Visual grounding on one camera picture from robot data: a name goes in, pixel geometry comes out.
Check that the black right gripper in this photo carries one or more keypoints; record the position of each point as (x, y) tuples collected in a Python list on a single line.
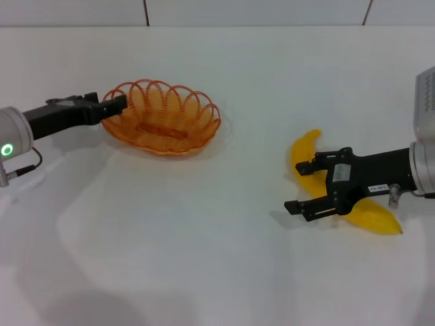
[(380, 169)]

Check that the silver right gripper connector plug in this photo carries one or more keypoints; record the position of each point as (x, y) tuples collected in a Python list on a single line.
[(394, 195)]

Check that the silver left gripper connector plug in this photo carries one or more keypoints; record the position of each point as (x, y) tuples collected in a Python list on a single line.
[(3, 175)]

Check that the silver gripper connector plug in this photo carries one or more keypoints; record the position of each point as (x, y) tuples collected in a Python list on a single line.
[(3, 175), (394, 195)]

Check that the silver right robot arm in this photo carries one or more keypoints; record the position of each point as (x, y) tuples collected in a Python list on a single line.
[(425, 119)]

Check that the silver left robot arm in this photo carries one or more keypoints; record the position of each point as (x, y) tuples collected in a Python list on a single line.
[(15, 132)]

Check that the yellow banana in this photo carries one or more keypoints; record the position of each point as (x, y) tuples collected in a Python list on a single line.
[(304, 149)]

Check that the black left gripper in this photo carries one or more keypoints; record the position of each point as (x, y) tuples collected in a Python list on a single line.
[(64, 115)]

